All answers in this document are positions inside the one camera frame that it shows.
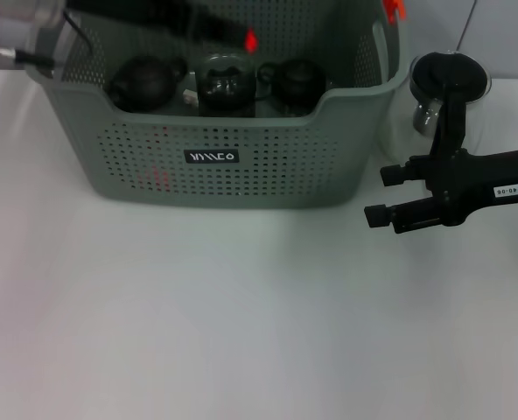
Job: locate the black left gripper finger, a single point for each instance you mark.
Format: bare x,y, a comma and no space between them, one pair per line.
224,28

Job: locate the glass teacup with black sleeve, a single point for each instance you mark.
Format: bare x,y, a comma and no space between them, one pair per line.
294,83
226,105
226,72

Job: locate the black clay teapot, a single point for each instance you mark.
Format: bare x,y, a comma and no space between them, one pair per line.
143,83

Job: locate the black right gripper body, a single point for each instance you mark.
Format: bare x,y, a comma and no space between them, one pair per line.
482,184

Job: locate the small red toy brick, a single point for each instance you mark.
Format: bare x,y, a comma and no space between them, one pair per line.
251,41

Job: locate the white toy brick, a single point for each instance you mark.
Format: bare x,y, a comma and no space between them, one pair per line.
191,97

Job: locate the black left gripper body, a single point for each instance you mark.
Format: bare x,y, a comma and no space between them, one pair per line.
145,11

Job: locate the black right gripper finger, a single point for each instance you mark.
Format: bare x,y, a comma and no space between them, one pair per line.
376,216
392,175

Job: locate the orange bin latch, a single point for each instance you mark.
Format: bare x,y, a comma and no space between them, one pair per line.
394,9

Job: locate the grey-green perforated storage bin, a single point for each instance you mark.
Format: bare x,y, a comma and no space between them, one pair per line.
285,166

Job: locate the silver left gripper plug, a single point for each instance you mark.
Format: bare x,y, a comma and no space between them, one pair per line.
6,52

